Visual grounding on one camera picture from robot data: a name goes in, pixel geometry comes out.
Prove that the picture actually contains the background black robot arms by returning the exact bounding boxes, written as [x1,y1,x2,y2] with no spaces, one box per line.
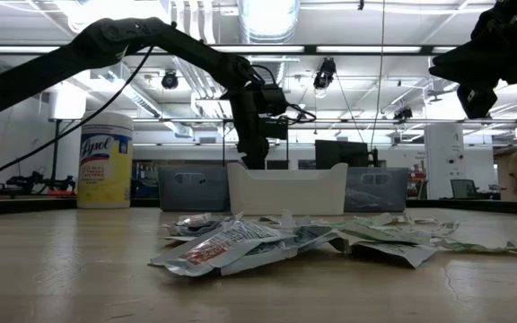
[5,169,78,197]

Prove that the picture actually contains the blue storage shelf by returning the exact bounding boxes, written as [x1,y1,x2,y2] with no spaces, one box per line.
[130,161,162,200]

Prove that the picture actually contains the white rectangular ceiling duct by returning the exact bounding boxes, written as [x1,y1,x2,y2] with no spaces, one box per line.
[88,60,195,140]

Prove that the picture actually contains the black ceiling spotlight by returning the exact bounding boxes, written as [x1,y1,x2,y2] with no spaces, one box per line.
[160,69,180,92]
[312,57,337,91]
[392,105,415,122]

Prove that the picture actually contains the black overhead rig beam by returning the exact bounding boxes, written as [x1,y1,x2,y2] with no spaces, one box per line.
[0,43,466,57]

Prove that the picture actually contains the black monitor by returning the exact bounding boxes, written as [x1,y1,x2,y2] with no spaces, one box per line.
[314,139,371,171]

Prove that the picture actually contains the white text-printed packet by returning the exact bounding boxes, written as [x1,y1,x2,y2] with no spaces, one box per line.
[220,245,300,277]
[258,208,316,232]
[280,223,346,255]

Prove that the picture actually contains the white pillar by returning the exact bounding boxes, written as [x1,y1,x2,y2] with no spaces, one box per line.
[423,122,467,201]

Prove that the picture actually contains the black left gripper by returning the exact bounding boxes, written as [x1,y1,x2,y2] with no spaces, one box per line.
[235,115,271,170]

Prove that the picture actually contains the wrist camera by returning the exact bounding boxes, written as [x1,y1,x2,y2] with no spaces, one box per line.
[258,117,290,141]
[469,3,517,42]

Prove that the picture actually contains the white light panel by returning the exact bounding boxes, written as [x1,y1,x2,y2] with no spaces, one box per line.
[48,89,88,123]

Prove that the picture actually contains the yellow Lysol wipes canister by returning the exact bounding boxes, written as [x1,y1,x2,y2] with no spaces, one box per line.
[76,110,135,211]

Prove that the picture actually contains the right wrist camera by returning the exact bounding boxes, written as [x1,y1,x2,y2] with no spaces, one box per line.
[469,3,517,42]

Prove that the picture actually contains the white plastic bin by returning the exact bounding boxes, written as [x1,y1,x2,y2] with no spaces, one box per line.
[226,161,349,216]

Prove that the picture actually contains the crumpled grey-white packet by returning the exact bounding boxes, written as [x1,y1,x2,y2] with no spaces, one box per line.
[159,212,244,244]

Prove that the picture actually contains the translucent grey plastic bin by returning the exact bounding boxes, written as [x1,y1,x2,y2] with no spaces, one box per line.
[158,166,232,213]
[344,166,409,214]

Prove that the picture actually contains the dark office chair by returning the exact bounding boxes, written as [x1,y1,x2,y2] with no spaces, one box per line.
[449,178,481,201]

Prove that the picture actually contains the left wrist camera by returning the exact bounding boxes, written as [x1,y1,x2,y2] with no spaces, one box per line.
[258,117,290,141]

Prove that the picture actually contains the black light stand pole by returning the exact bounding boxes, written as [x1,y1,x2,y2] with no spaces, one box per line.
[51,119,63,192]

